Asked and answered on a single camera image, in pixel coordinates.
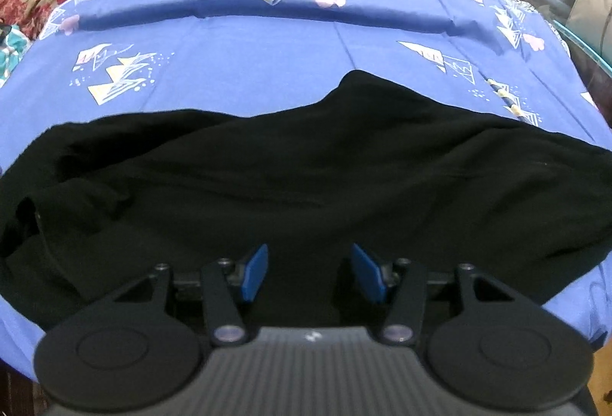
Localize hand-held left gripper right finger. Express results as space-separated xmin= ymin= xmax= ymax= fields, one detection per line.
xmin=351 ymin=244 xmax=519 ymax=346

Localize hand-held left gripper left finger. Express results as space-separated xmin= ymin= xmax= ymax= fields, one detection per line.
xmin=112 ymin=244 xmax=269 ymax=347

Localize black pants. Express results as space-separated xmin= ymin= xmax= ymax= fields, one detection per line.
xmin=0 ymin=70 xmax=612 ymax=333

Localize blue printed bedsheet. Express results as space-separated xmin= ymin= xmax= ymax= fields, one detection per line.
xmin=0 ymin=0 xmax=612 ymax=378

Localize glass table with teal rim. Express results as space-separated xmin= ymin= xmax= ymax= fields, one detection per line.
xmin=550 ymin=21 xmax=612 ymax=120

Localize teal patterned sheet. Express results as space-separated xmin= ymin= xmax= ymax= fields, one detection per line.
xmin=0 ymin=24 xmax=32 ymax=86

